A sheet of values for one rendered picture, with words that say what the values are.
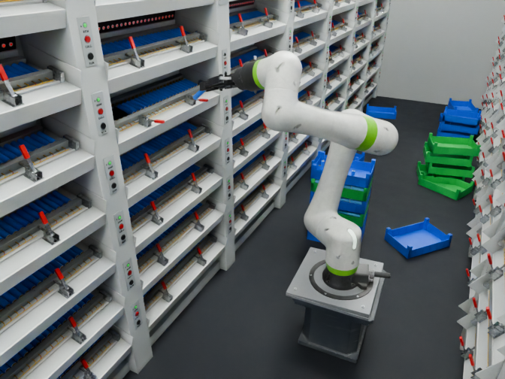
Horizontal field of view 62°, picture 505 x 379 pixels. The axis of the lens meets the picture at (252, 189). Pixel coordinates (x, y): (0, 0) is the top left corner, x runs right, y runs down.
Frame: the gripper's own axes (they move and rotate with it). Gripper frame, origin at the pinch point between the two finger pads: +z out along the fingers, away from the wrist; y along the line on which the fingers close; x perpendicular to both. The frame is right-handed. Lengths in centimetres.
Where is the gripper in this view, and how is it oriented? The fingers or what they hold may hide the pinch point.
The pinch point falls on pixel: (209, 86)
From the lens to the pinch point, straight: 155.2
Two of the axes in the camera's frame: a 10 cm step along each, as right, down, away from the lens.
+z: -7.1, -0.4, 7.0
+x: 0.1, 10.0, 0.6
